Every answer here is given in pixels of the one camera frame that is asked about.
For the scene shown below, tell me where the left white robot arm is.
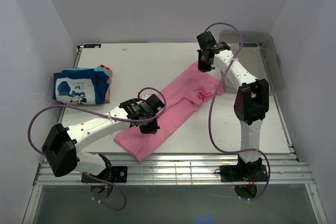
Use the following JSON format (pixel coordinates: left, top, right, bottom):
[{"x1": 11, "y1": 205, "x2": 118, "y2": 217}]
[{"x1": 42, "y1": 94, "x2": 164, "y2": 182}]

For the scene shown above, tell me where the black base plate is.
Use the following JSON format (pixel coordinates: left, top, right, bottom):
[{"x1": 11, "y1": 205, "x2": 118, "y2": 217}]
[
  {"x1": 93, "y1": 166, "x2": 128, "y2": 183},
  {"x1": 217, "y1": 165, "x2": 268, "y2": 182}
]

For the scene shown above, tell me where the aluminium rail frame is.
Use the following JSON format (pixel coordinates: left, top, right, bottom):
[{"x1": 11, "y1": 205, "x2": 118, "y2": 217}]
[{"x1": 34, "y1": 153, "x2": 316, "y2": 187}]

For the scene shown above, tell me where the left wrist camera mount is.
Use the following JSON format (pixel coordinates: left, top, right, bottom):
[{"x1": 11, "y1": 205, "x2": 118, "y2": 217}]
[{"x1": 136, "y1": 94, "x2": 153, "y2": 102}]

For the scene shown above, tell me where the folded blue printed t shirt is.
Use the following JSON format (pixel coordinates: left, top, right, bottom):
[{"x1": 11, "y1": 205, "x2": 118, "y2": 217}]
[{"x1": 52, "y1": 68, "x2": 97, "y2": 105}]

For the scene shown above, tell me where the pink t shirt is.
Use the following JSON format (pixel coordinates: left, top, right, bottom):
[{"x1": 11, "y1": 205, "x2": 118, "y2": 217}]
[{"x1": 114, "y1": 62, "x2": 219, "y2": 162}]

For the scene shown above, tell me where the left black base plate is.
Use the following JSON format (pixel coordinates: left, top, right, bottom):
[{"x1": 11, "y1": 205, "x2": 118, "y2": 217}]
[{"x1": 93, "y1": 166, "x2": 128, "y2": 183}]

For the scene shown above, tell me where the clear plastic bin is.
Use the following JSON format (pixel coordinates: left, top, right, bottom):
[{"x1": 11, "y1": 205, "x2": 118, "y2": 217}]
[{"x1": 219, "y1": 30, "x2": 285, "y2": 95}]

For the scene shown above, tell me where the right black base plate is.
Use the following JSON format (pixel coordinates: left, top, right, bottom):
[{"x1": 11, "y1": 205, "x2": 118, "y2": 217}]
[{"x1": 217, "y1": 165, "x2": 268, "y2": 182}]

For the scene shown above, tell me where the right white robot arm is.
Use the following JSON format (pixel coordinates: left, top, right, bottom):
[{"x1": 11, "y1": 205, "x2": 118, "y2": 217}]
[{"x1": 197, "y1": 31, "x2": 269, "y2": 182}]

